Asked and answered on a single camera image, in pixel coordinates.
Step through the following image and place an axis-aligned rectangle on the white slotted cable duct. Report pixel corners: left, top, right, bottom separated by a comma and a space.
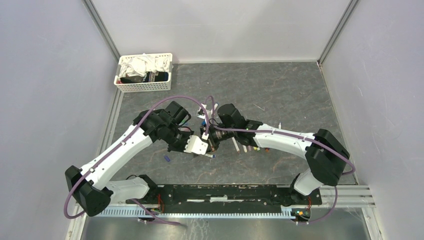
86, 206, 299, 220

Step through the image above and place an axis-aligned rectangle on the white cloth in basket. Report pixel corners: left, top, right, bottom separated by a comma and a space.
117, 53, 173, 78

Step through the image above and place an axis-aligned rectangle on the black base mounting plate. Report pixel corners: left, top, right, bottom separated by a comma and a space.
138, 184, 323, 214

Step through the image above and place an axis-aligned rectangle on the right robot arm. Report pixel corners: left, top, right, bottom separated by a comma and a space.
197, 103, 350, 204

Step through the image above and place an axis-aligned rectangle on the aluminium frame rail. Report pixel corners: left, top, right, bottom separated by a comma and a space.
82, 0, 121, 61

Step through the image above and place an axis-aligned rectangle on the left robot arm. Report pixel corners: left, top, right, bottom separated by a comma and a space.
65, 101, 209, 217

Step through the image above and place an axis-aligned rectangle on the white plastic basket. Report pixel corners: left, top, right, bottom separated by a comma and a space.
113, 53, 173, 93

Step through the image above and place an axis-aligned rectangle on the blue capped white marker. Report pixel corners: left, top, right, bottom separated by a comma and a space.
204, 153, 216, 158

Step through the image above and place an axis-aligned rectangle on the black capped white marker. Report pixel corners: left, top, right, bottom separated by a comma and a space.
231, 137, 241, 154

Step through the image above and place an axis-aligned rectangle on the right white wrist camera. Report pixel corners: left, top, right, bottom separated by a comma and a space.
196, 103, 213, 120

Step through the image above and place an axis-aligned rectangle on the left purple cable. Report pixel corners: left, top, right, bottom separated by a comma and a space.
63, 96, 211, 228

